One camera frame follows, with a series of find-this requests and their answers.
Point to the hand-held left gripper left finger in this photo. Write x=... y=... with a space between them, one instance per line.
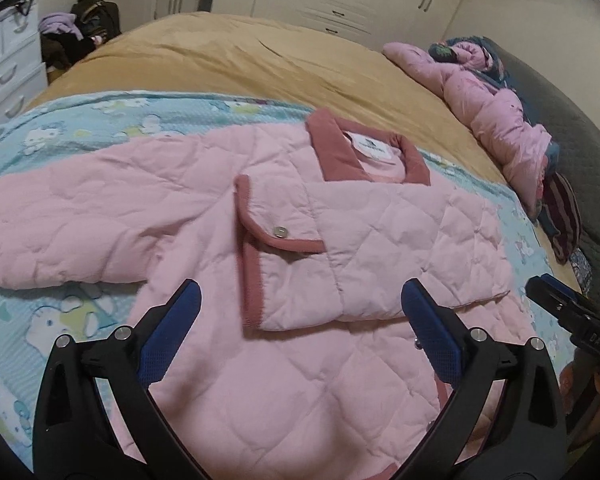
x=172 y=327

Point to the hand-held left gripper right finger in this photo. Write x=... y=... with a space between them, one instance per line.
x=430 y=327

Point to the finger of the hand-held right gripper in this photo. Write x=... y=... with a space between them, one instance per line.
x=550 y=295

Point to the pink quilted jacket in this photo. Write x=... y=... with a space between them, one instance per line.
x=305 y=385

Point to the dark clothes pile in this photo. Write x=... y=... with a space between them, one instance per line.
x=65 y=47

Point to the dark red striped cloth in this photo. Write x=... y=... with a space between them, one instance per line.
x=565 y=215

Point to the grey quilted headboard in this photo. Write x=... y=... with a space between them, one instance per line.
x=580 y=135

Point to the pink puffer jacket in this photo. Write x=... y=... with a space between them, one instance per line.
x=495 y=110

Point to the blue cartoon print blanket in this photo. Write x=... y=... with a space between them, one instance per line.
x=80 y=120

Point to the dark floral garment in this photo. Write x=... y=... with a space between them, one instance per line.
x=442 y=52

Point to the bed with tan cover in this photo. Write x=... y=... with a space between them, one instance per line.
x=280 y=60

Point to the white chest of drawers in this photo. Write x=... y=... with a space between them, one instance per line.
x=10 y=60

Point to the black bag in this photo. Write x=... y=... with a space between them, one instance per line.
x=97 y=12

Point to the purple cloth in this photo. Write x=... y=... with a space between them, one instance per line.
x=60 y=22

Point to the black glasses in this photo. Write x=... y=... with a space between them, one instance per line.
x=24 y=6

